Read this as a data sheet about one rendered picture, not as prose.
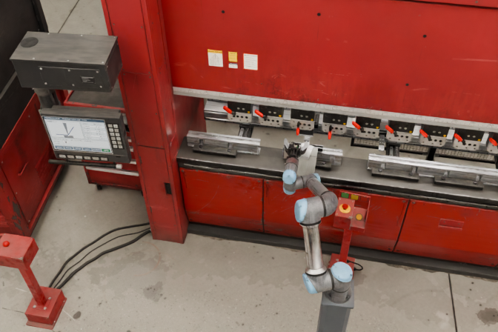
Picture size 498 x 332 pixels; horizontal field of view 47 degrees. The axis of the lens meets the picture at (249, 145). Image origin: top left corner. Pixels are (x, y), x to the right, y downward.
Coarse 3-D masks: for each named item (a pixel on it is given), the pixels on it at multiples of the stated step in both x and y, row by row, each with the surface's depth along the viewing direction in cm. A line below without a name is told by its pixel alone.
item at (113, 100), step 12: (72, 96) 418; (84, 96) 418; (96, 96) 418; (108, 96) 418; (120, 96) 418; (108, 108) 406; (120, 108) 406; (132, 156) 439; (84, 168) 460; (96, 168) 455; (108, 168) 454; (132, 168) 450; (96, 180) 469; (108, 180) 466; (120, 180) 463; (132, 180) 460
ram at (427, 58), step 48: (192, 0) 312; (240, 0) 306; (288, 0) 301; (336, 0) 296; (384, 0) 291; (192, 48) 335; (240, 48) 329; (288, 48) 322; (336, 48) 316; (384, 48) 311; (432, 48) 305; (480, 48) 300; (288, 96) 347; (336, 96) 340; (384, 96) 334; (432, 96) 327; (480, 96) 321
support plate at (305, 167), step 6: (312, 150) 375; (312, 156) 371; (300, 162) 368; (306, 162) 367; (312, 162) 367; (300, 168) 364; (306, 168) 364; (312, 168) 364; (300, 174) 360; (306, 174) 360
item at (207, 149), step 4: (196, 148) 391; (204, 148) 391; (208, 148) 391; (212, 148) 391; (216, 148) 391; (220, 148) 390; (224, 148) 390; (196, 152) 391; (200, 152) 391; (204, 152) 390; (208, 152) 389; (212, 152) 388; (216, 152) 388; (220, 152) 388; (224, 152) 388; (232, 152) 388; (236, 152) 389; (228, 156) 388; (232, 156) 388
